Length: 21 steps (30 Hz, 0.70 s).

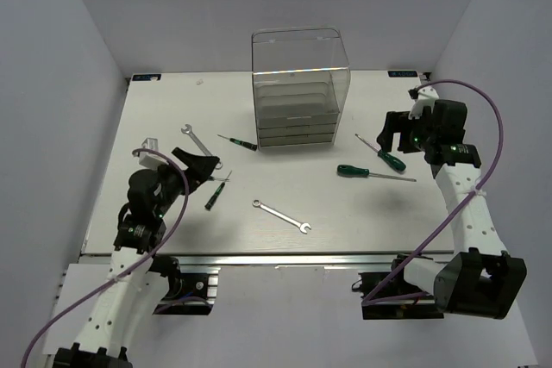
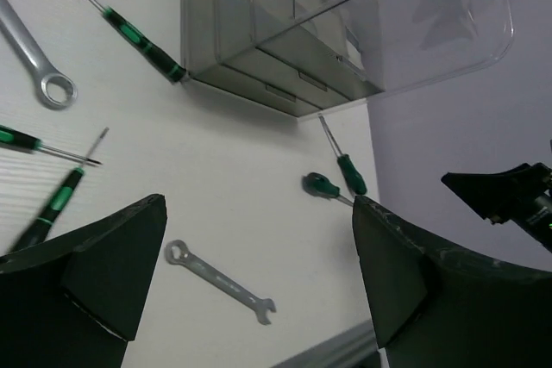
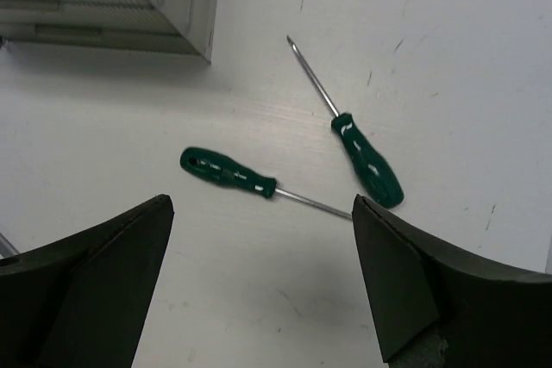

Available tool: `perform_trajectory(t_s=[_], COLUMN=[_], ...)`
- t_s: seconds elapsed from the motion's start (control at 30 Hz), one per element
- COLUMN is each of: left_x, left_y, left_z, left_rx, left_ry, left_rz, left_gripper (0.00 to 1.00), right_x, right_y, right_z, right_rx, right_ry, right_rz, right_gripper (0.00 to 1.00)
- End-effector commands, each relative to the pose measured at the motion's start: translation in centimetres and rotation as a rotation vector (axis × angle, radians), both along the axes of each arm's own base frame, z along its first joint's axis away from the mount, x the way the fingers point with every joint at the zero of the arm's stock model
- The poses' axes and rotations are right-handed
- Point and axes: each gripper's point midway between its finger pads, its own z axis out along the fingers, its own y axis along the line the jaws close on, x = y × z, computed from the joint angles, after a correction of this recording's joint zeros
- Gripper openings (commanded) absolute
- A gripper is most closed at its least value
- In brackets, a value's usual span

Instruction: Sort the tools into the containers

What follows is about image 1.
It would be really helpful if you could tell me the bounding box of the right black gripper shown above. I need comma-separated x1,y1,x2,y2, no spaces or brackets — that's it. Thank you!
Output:
376,109,436,154

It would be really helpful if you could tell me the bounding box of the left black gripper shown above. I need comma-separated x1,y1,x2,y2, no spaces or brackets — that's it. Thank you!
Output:
154,147,219,217

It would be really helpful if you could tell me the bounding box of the long green handle screwdriver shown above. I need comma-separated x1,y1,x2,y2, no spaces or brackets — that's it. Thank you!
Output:
336,165,417,183

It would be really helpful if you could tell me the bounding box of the clear plastic drawer cabinet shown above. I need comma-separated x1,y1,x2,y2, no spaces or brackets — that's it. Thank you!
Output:
251,27,351,149

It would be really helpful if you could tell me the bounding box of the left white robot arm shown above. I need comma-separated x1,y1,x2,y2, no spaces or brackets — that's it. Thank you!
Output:
53,147,219,367

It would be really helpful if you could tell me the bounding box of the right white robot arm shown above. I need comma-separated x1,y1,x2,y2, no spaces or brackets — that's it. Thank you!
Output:
377,100,527,320

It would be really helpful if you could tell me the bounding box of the silver wrench at left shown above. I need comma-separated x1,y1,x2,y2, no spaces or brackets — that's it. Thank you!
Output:
180,124,214,157

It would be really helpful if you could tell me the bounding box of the silver wrench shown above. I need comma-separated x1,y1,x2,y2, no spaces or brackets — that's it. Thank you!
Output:
252,199,311,234
180,124,214,157

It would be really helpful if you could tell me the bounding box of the small black green screwdriver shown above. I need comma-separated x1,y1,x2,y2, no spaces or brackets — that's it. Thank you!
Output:
204,172,232,211

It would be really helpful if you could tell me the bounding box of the blue label right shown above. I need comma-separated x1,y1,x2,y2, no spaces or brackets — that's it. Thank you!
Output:
387,70,418,78

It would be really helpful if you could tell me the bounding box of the blue label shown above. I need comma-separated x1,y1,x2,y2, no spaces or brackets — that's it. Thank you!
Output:
387,70,418,78
131,73,161,82

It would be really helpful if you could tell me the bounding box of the thin black green screwdriver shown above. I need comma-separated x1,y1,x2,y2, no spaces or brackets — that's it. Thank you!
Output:
219,134,258,152

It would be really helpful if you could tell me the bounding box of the silver wrench near centre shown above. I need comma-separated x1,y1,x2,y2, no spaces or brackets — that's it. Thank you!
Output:
252,199,311,234

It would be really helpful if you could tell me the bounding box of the blue label left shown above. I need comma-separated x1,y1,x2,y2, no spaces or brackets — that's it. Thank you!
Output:
131,73,161,82

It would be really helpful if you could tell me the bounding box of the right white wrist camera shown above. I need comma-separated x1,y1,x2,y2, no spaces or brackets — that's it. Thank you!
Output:
408,85,439,120

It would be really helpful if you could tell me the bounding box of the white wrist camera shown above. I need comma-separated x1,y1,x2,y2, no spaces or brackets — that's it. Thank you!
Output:
138,137,166,171
408,85,439,120

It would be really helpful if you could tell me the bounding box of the short green handle screwdriver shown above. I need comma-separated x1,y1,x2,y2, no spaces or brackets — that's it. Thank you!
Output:
354,134,406,173

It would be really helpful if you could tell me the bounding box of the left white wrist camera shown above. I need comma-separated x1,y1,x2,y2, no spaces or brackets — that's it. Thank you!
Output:
138,137,166,171

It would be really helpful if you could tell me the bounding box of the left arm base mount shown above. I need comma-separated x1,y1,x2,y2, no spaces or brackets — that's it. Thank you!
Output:
150,256,216,316

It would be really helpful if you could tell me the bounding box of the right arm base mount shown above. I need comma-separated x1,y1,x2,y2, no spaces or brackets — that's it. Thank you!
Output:
351,254,444,321

